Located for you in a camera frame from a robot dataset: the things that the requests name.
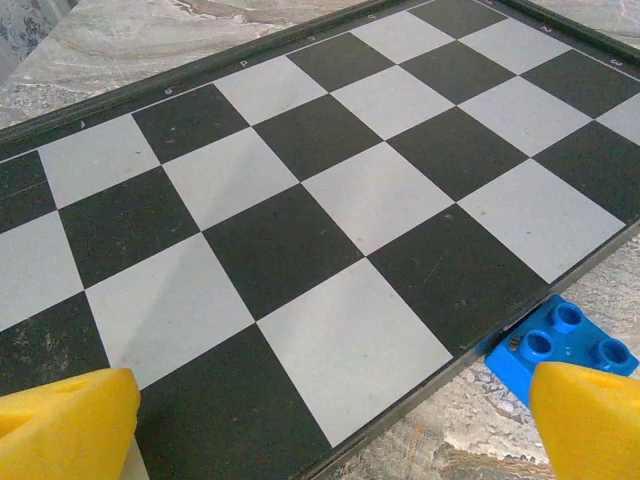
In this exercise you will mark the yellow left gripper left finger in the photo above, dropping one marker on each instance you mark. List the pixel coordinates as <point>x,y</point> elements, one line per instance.
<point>60,430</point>

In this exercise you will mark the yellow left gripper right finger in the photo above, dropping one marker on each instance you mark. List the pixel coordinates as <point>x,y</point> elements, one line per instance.
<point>590,430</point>

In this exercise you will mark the blue toy brick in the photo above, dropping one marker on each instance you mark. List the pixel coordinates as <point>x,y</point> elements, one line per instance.
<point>520,367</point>

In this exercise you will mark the black and white chessboard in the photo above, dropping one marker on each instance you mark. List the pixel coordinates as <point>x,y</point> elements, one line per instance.
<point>320,200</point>

